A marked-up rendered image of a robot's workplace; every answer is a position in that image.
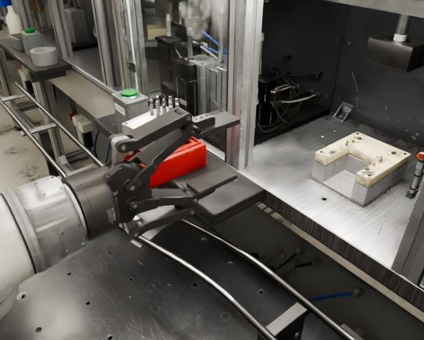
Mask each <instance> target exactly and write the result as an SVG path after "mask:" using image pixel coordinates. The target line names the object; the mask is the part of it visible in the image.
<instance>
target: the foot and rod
mask: <svg viewBox="0 0 424 340"><path fill-rule="evenodd" d="M411 18H412V16H408V15H404V14H400V15H399V19H398V23H397V27H396V31H395V34H391V33H388V32H387V33H385V34H381V35H377V36H373V37H371V38H369V41H368V44H367V50H366V54H365V60H364V62H367V63H371V64H374V65H378V66H382V67H386V68H388V69H393V70H396V71H399V72H403V73H408V72H411V71H413V70H415V69H418V68H420V67H423V66H424V40H419V39H415V38H410V37H407V32H408V28H409V25H410V22H411Z"/></svg>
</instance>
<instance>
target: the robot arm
mask: <svg viewBox="0 0 424 340"><path fill-rule="evenodd" d="M239 124H240V118H238V117H236V116H234V115H232V114H230V113H228V112H226V111H225V112H222V113H219V114H217V115H213V116H212V115H210V114H208V113H204V114H202V115H200V116H196V117H192V114H191V113H188V112H187V111H185V110H183V109H182V108H180V107H175V108H174V109H171V110H170V111H167V112H166V113H164V114H162V115H160V116H158V117H156V118H154V119H152V120H150V121H148V122H146V123H144V124H142V125H140V126H138V127H137V128H135V129H133V130H131V131H129V132H127V133H122V134H113V135H111V136H109V138H108V143H109V144H110V145H111V146H112V159H110V160H109V161H108V162H107V163H106V164H104V165H103V166H101V167H96V168H90V169H86V170H84V171H80V172H78V173H75V174H73V175H69V176H67V177H64V178H62V179H61V181H60V180H59V179H58V178H57V177H55V176H53V175H51V176H47V177H44V178H42V179H38V180H36V181H33V182H30V183H27V184H24V185H22V186H19V187H16V188H13V189H12V188H10V189H8V190H6V191H4V192H1V193H0V320H1V319H2V318H3V317H4V316H5V315H6V314H7V313H8V311H9V310H10V308H11V307H12V306H13V303H14V302H15V300H16V297H17V294H18V289H19V284H20V283H22V282H23V281H25V280H26V279H28V278H30V277H32V276H34V275H35V274H37V273H42V272H44V271H46V270H47V269H48V268H50V267H52V266H54V265H56V264H59V263H60V262H63V261H64V260H67V259H69V258H71V257H73V256H75V255H77V254H79V253H82V252H83V251H84V250H85V248H86V241H87V242H90V241H92V240H94V239H96V238H98V237H100V236H103V235H105V234H107V233H109V232H112V231H114V230H116V228H118V226H119V224H120V223H123V225H122V228H123V229H124V230H125V231H126V232H127V233H128V234H129V236H130V237H131V238H132V239H136V238H138V237H139V236H141V235H142V234H144V233H145V232H147V231H149V230H151V229H155V228H157V227H161V226H163V225H167V224H169V223H173V222H176V221H180V220H181V219H186V218H188V217H192V216H193V215H194V214H195V209H194V206H195V204H196V203H197V202H198V201H199V199H201V198H203V197H205V196H207V195H209V194H212V193H213V192H214V191H215V189H216V188H219V187H221V186H223V185H225V184H227V183H229V182H232V181H234V180H236V179H238V174H237V173H235V172H234V171H232V170H231V169H229V168H228V167H226V166H223V167H220V168H218V169H216V170H213V171H211V172H209V173H207V174H205V175H202V176H200V177H197V178H195V179H193V180H191V181H189V182H187V187H188V188H189V189H187V188H186V187H185V186H184V188H183V189H181V188H180V189H151V188H150V176H151V175H152V174H153V173H154V172H156V170H157V166H159V164H161V162H163V161H164V160H165V159H166V158H167V157H169V156H170V155H171V154H172V153H174V152H175V151H176V149H178V148H179V147H180V146H181V145H182V144H184V143H185V142H186V141H187V140H189V139H190V138H191V137H192V136H193V137H194V138H196V139H198V140H199V139H201V138H204V137H206V136H209V135H212V134H215V133H217V132H220V131H223V130H225V129H228V128H231V127H233V126H235V125H239ZM152 142H153V143H152ZM151 143H152V144H151ZM149 144H151V145H150V146H149V147H147V149H145V150H144V151H143V152H138V153H136V154H135V155H133V156H132V157H131V158H130V159H129V160H128V161H126V160H124V158H125V157H126V156H127V155H132V154H133V151H135V150H139V149H141V148H143V147H145V146H147V145H149ZM140 164H143V165H144V166H145V167H144V168H143V167H142V166H141V165H140ZM158 206H162V207H160V208H157V207H158ZM147 208H155V209H153V210H149V211H146V212H142V213H140V214H138V213H139V211H140V210H141V209H147ZM137 214H138V215H137Z"/></svg>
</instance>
